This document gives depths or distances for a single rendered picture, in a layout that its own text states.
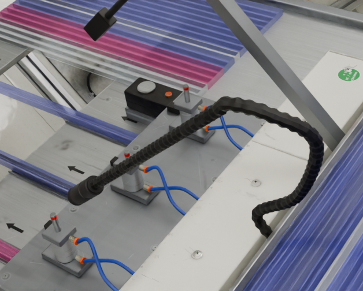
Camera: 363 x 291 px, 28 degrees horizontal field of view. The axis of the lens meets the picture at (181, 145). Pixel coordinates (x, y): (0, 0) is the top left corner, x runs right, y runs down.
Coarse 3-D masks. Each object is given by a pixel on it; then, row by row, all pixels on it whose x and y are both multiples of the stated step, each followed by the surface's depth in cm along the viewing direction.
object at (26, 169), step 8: (0, 152) 94; (0, 160) 93; (8, 160) 92; (16, 160) 92; (16, 168) 91; (24, 168) 91; (32, 168) 91; (32, 176) 90; (40, 176) 89; (48, 176) 89; (56, 176) 89; (48, 184) 89; (56, 184) 88; (64, 184) 88; (72, 184) 88; (64, 192) 88
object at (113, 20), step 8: (104, 8) 82; (96, 16) 83; (104, 16) 82; (88, 24) 84; (96, 24) 84; (104, 24) 83; (112, 24) 82; (88, 32) 85; (96, 32) 84; (104, 32) 84; (96, 40) 86
